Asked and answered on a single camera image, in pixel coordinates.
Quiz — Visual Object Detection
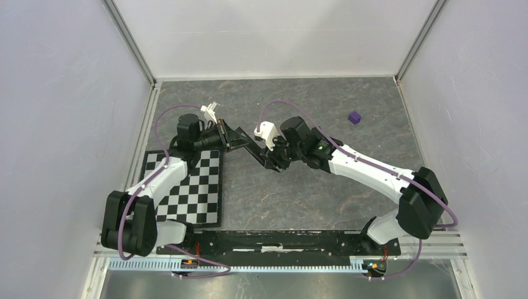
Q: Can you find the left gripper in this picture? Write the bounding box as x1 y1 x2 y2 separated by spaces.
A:
194 118 252 154

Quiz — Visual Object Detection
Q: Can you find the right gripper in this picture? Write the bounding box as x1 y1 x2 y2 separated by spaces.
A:
260 134 304 174

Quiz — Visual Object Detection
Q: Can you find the black remote with green button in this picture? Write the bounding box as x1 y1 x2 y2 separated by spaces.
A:
235 127 281 173

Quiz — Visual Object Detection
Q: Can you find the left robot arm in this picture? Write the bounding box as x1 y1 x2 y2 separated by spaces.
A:
100 113 252 260

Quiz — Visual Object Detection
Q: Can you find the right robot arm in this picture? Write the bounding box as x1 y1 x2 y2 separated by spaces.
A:
224 116 448 254

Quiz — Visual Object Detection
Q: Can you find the purple cube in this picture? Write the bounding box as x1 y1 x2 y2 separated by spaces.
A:
347 111 362 125

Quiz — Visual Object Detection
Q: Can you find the black white checkerboard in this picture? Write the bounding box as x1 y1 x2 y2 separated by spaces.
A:
146 150 224 228

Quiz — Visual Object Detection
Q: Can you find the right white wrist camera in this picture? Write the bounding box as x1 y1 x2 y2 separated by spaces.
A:
253 121 280 151

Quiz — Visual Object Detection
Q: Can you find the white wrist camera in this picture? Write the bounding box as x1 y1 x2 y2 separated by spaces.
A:
200 102 218 124
253 121 280 151

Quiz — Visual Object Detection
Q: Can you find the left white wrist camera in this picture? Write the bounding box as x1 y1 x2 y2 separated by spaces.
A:
200 102 218 124

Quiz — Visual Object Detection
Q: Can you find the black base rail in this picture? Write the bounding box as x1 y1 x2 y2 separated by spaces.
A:
180 230 402 267

